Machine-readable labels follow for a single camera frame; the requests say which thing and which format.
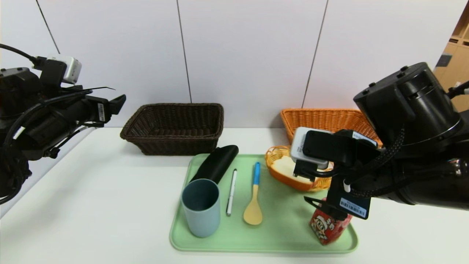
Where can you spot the white pen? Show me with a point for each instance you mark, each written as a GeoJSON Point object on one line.
{"type": "Point", "coordinates": [231, 192]}

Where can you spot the red milk carton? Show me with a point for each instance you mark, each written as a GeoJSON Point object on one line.
{"type": "Point", "coordinates": [326, 231]}

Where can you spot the orange wicker basket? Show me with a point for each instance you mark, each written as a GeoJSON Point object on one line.
{"type": "Point", "coordinates": [322, 121]}

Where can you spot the dark brown wicker basket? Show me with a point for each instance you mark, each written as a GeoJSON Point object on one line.
{"type": "Point", "coordinates": [165, 146]}

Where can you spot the black soft case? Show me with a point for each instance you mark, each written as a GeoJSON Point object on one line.
{"type": "Point", "coordinates": [216, 163]}

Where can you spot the light green plastic tray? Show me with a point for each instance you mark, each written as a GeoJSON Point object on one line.
{"type": "Point", "coordinates": [285, 227]}

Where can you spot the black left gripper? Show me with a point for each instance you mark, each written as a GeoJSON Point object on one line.
{"type": "Point", "coordinates": [102, 111]}

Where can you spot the small yellow oval wicker basket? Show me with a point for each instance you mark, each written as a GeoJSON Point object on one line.
{"type": "Point", "coordinates": [282, 179]}

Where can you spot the wooden cabinet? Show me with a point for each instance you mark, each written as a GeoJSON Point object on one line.
{"type": "Point", "coordinates": [450, 55]}

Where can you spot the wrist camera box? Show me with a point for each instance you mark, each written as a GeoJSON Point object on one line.
{"type": "Point", "coordinates": [71, 69]}
{"type": "Point", "coordinates": [298, 146]}

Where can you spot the blue-grey plastic cup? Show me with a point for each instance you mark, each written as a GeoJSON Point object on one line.
{"type": "Point", "coordinates": [201, 220]}

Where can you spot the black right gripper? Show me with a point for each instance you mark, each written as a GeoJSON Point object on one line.
{"type": "Point", "coordinates": [351, 206]}

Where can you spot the slice of toast bread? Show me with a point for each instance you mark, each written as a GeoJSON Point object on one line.
{"type": "Point", "coordinates": [284, 167]}

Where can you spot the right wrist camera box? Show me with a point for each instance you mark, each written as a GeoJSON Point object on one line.
{"type": "Point", "coordinates": [298, 146]}

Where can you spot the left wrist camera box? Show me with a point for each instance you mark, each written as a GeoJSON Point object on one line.
{"type": "Point", "coordinates": [71, 69]}

